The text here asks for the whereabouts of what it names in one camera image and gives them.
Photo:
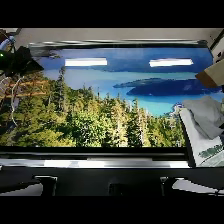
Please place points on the heap of clothes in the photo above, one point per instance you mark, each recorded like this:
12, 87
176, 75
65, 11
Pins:
4, 38

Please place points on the grey T-shirt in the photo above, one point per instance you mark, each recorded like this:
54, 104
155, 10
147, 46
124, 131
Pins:
206, 115

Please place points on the brown cardboard box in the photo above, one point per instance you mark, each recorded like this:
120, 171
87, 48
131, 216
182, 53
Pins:
211, 75

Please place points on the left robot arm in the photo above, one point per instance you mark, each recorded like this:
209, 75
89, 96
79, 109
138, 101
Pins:
20, 61

